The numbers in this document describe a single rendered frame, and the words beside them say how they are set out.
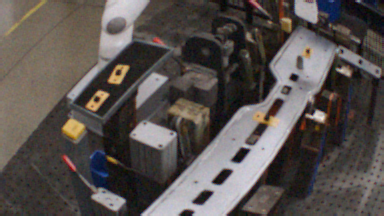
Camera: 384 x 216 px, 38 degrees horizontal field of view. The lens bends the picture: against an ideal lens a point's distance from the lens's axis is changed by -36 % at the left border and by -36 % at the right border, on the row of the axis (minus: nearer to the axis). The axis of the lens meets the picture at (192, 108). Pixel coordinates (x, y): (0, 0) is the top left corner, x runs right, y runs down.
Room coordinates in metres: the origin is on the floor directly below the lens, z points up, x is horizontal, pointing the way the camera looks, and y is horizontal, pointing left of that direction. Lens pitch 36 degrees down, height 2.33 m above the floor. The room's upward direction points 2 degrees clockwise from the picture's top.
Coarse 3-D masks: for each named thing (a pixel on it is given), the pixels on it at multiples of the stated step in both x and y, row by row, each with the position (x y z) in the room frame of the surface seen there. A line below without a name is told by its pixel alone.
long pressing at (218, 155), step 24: (288, 48) 2.19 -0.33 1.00; (312, 48) 2.22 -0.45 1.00; (336, 48) 2.28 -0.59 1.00; (288, 72) 2.03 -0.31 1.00; (312, 72) 2.05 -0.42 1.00; (288, 96) 1.89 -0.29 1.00; (240, 120) 1.76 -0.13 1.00; (288, 120) 1.77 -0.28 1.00; (216, 144) 1.66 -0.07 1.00; (240, 144) 1.66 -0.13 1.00; (264, 144) 1.66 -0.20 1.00; (192, 168) 1.55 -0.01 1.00; (216, 168) 1.56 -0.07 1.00; (240, 168) 1.56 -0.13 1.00; (264, 168) 1.56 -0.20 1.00; (168, 192) 1.45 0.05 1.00; (192, 192) 1.46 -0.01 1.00; (216, 192) 1.46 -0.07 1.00; (240, 192) 1.45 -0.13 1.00
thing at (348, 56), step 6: (342, 48) 2.28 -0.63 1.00; (342, 54) 2.23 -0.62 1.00; (348, 54) 2.24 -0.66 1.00; (354, 54) 2.26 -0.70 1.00; (348, 60) 2.19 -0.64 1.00; (354, 60) 2.20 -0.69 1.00; (366, 60) 2.23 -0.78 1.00; (354, 66) 2.17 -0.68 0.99; (360, 66) 2.16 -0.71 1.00; (366, 66) 2.17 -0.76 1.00; (372, 66) 2.18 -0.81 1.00; (366, 72) 2.13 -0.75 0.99; (372, 72) 2.13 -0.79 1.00
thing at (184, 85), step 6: (180, 78) 1.80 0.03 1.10; (174, 84) 1.77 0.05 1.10; (180, 84) 1.77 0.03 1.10; (186, 84) 1.77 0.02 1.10; (192, 84) 1.78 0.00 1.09; (174, 90) 1.76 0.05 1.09; (180, 90) 1.76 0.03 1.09; (186, 90) 1.75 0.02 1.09; (192, 90) 1.78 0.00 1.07; (174, 96) 1.76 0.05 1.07; (180, 96) 1.76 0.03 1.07; (186, 96) 1.75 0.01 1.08; (192, 96) 1.78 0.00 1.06; (174, 102) 1.76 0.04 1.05
